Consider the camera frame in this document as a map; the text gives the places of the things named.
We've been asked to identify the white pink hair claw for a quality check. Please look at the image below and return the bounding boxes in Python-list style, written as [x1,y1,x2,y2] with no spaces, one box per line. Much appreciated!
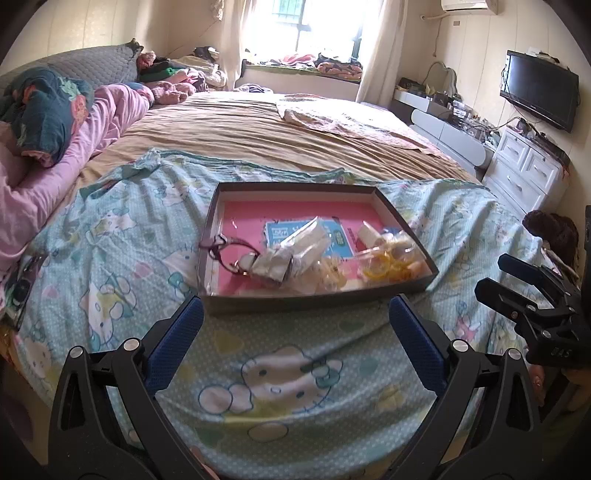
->
[356,221,393,249]

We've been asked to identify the tan bed sheet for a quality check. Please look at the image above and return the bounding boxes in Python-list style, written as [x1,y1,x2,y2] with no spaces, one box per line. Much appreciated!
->
[74,92,475,188]

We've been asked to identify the brown plush toy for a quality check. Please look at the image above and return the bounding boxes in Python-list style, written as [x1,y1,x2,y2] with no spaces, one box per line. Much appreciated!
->
[522,210,579,268]

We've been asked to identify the cream curtain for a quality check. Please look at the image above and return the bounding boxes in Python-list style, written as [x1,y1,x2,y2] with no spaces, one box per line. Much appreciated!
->
[356,0,410,107]

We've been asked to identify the clothes pile at bed head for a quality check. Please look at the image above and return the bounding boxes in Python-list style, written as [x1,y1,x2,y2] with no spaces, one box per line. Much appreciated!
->
[136,46,228,105]

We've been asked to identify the clothes pile on windowsill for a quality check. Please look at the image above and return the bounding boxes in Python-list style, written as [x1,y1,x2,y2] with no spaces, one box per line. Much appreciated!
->
[240,53,363,84]

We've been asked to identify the white air conditioner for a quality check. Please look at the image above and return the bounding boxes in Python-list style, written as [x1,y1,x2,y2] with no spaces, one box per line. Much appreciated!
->
[441,0,498,15]

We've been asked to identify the white earring card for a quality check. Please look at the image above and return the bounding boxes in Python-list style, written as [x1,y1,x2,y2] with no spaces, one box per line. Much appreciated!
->
[287,256,349,295]

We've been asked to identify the white grey vanity desk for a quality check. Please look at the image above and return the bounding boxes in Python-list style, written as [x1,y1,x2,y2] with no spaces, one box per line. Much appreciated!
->
[390,88,492,177]

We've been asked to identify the dark teal floral pillow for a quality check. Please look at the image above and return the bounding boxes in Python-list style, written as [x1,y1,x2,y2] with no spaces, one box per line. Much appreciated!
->
[1,67,94,168]

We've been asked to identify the pink book in box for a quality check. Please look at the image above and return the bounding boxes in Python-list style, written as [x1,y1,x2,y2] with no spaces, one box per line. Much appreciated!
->
[204,197,402,297]

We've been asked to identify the small blue box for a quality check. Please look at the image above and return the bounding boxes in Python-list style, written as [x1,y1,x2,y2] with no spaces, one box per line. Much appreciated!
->
[383,226,402,235]

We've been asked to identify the heart shaped vanity mirror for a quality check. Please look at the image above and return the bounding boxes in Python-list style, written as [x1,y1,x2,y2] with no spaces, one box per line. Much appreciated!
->
[423,61,458,97]

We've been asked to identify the black flat television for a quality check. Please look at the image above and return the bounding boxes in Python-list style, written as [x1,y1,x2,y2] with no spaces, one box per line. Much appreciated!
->
[500,50,580,133]

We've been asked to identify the pink quilt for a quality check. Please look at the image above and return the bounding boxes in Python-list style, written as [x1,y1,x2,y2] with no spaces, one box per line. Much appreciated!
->
[1,84,153,276]

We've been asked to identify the white drawer cabinet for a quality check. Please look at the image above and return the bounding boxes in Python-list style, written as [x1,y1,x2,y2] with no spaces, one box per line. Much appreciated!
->
[483,128,569,219]

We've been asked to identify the dark shallow cardboard box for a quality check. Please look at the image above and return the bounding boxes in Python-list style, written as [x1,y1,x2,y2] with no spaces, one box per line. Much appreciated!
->
[197,183,439,314]

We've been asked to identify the clear jewelry bag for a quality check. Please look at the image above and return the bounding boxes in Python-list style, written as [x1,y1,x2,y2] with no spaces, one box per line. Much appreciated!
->
[249,217,332,285]

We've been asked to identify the yellow bracelets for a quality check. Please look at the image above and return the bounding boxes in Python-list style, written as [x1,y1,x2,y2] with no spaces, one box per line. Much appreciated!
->
[355,246,417,285]

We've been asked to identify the red strap wristwatch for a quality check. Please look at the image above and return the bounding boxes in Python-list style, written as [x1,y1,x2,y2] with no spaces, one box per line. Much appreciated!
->
[198,233,260,276]

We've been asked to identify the floral pink cloth on bed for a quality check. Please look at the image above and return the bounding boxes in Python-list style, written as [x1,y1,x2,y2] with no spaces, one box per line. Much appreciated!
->
[276,94,444,158]

